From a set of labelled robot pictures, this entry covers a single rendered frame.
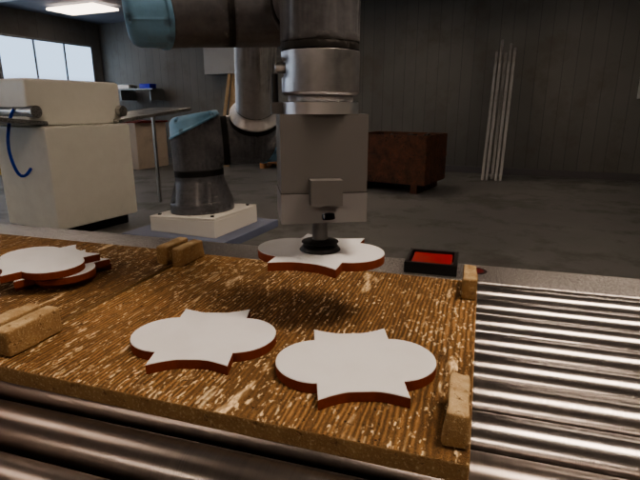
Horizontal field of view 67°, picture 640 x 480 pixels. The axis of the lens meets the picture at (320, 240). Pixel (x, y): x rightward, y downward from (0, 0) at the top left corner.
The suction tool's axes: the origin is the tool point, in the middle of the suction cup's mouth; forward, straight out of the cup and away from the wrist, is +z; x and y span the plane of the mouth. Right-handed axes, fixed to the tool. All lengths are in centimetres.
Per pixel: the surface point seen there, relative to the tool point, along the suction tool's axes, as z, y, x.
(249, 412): 6.0, -7.8, -17.2
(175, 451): 7.7, -12.9, -18.6
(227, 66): -97, -42, 1010
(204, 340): 5.0, -11.8, -7.0
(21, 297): 6.0, -34.2, 9.3
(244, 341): 5.0, -8.1, -7.7
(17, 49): -128, -452, 1061
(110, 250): 6.0, -29.0, 28.0
